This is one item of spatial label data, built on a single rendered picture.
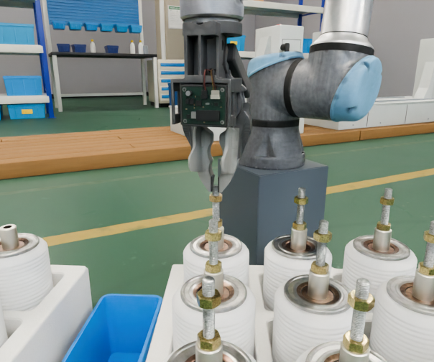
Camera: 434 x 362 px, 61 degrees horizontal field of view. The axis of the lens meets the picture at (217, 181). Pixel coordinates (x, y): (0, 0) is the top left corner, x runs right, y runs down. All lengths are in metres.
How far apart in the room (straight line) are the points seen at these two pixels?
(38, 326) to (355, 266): 0.43
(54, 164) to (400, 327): 1.81
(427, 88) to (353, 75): 3.32
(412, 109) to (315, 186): 2.80
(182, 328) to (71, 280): 0.27
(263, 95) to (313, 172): 0.19
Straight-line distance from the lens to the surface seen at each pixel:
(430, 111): 3.78
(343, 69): 0.70
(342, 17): 0.74
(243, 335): 0.43
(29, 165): 2.04
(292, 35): 2.71
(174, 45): 6.64
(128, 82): 8.67
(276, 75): 0.76
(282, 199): 0.78
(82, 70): 8.50
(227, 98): 0.42
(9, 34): 4.73
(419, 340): 0.47
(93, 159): 2.06
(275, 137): 0.77
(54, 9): 6.12
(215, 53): 0.44
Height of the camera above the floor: 0.49
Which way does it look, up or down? 16 degrees down
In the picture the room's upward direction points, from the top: straight up
